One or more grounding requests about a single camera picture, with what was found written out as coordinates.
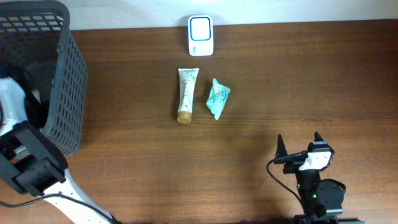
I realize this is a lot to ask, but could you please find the teal snack packet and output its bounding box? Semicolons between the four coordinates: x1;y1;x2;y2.
206;78;231;120

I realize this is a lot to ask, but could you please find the white cream tube gold cap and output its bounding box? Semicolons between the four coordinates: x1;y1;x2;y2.
177;68;200;124

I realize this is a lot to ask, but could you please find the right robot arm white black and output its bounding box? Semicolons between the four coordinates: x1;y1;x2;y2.
266;132;363;224

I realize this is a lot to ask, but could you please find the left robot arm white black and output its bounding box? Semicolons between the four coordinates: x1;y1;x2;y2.
1;63;118;223

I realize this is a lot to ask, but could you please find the white barcode scanner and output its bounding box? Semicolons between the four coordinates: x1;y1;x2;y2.
187;15;214;57

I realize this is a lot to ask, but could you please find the grey plastic mesh basket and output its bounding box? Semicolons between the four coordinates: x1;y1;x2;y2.
1;1;88;156

